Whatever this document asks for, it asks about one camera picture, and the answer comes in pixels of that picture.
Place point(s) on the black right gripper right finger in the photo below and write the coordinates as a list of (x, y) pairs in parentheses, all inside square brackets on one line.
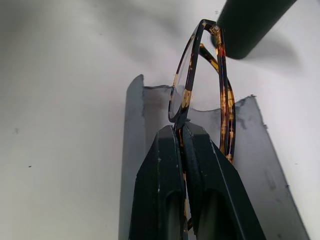
[(215, 190)]

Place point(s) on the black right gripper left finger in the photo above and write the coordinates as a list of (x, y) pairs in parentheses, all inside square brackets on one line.
[(160, 180)]

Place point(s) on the tortoiseshell eyeglasses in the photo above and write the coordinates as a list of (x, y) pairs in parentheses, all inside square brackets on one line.
[(186, 95)]

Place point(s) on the grey felt glasses case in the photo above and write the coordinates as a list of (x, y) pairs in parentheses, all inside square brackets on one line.
[(255, 142)]

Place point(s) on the black cylindrical pen holder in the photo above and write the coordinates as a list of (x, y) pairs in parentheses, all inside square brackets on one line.
[(250, 25)]

